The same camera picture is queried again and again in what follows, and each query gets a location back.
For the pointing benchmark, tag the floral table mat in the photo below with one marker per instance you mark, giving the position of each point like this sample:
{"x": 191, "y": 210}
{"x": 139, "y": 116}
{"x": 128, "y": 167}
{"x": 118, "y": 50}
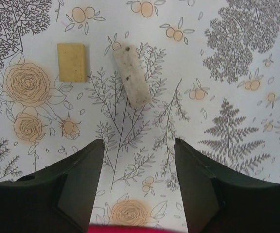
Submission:
{"x": 213, "y": 69}

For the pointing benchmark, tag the beige eraser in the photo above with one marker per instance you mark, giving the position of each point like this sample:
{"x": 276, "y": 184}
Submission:
{"x": 132, "y": 76}

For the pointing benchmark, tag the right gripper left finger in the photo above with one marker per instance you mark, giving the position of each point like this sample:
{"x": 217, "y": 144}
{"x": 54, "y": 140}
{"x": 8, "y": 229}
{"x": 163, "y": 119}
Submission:
{"x": 56, "y": 199}

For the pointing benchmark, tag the crimson folded cloth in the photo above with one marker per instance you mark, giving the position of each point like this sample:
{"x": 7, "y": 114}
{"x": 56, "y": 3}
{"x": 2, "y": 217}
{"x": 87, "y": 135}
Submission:
{"x": 125, "y": 229}

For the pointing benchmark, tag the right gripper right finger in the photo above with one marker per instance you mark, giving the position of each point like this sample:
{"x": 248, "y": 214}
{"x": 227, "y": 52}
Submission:
{"x": 217, "y": 199}

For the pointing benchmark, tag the tan small eraser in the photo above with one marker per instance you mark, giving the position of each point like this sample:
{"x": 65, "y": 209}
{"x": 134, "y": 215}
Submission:
{"x": 72, "y": 62}

